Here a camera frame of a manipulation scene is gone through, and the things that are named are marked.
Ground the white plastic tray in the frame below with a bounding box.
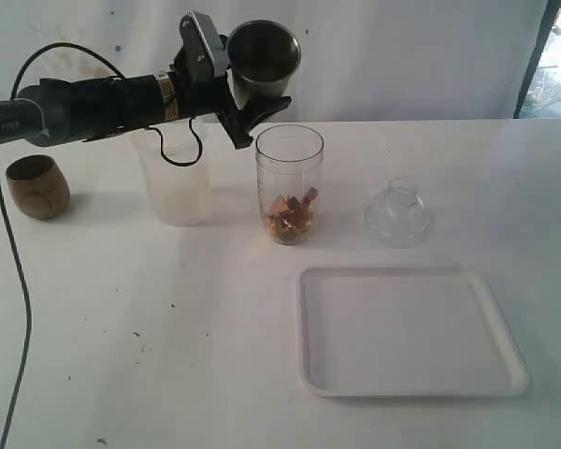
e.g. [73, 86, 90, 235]
[295, 265, 530, 398]

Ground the stainless steel cup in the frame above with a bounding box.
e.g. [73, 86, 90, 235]
[226, 20, 301, 105]

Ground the clear domed shaker lid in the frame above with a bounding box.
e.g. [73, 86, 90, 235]
[364, 177, 430, 248]

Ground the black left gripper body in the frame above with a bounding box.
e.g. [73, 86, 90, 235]
[170, 46, 238, 122]

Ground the clear plastic shaker tumbler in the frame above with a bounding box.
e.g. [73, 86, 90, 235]
[255, 124, 324, 246]

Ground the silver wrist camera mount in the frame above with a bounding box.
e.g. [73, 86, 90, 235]
[180, 10, 229, 83]

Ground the round wooden cup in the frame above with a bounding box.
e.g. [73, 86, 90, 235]
[6, 154, 71, 221]

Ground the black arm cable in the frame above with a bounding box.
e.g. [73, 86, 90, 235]
[0, 42, 203, 449]

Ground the frosted plastic jar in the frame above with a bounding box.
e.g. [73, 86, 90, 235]
[131, 119, 211, 226]

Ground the dark window frame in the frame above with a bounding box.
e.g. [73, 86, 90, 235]
[514, 1, 561, 120]

